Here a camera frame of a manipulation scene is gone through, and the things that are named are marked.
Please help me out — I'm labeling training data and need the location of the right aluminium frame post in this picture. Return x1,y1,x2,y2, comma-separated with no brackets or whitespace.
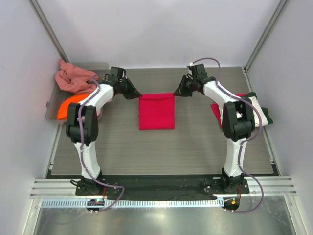
243,0,290,73

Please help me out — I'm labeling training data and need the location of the slotted white cable duct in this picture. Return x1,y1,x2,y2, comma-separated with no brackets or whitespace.
41,198,224,209

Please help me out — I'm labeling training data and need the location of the aluminium rail front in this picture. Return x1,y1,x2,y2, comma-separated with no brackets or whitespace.
30,176,296,198

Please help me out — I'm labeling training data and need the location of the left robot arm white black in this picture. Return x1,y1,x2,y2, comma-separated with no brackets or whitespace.
66,67,141,196

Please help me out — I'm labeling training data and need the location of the left aluminium frame post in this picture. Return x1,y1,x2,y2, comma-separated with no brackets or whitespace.
28,0,69,62

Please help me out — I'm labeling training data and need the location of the aluminium frame post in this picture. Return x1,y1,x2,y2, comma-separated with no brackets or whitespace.
28,0,69,62
243,0,290,73

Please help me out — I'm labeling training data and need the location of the crimson red polo shirt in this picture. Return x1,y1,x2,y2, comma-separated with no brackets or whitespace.
138,93,175,130

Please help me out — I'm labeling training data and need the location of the dark green t-shirt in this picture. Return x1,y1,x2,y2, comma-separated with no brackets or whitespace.
248,92,273,125

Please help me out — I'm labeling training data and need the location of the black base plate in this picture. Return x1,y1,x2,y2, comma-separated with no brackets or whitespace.
70,175,249,201

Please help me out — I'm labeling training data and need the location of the salmon pink shirt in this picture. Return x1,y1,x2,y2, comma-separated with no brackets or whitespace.
55,59,99,94

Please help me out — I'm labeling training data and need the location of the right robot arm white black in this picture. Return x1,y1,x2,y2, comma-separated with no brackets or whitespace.
174,63,255,193

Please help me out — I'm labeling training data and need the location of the light pink shirt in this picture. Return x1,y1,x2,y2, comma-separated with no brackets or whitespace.
97,99,112,118

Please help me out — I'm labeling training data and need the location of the orange shirt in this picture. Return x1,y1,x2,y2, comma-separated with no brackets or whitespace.
57,94,90,120

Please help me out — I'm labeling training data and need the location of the clear plastic bin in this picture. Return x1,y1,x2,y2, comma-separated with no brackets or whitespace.
45,62,110,125

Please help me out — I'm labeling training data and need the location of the white printed t-shirt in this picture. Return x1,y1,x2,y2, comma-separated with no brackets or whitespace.
249,96,268,127

